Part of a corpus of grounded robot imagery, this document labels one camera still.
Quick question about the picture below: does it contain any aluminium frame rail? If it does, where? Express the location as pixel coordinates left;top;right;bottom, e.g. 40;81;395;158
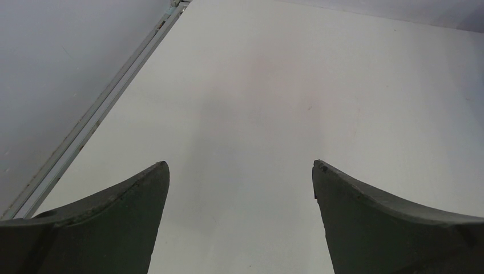
1;1;188;220

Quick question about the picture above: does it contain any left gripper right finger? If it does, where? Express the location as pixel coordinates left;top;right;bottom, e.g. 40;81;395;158
312;160;483;273

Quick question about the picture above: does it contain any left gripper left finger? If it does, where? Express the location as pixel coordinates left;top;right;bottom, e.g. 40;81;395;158
1;162;170;273

